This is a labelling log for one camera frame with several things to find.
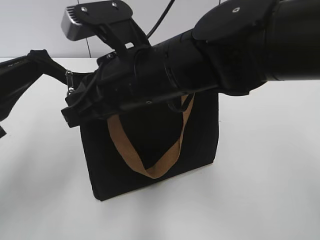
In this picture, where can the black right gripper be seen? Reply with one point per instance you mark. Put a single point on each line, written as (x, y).
(121, 85)

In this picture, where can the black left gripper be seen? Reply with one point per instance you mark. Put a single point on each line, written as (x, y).
(15, 79)

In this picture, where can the silver zipper pull with ring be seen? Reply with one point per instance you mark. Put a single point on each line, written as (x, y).
(69, 82)

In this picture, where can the black canvas tote bag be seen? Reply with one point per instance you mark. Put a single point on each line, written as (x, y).
(151, 144)

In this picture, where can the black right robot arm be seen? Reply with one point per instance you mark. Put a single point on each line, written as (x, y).
(233, 49)

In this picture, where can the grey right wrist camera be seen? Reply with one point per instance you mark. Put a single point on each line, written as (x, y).
(70, 25)

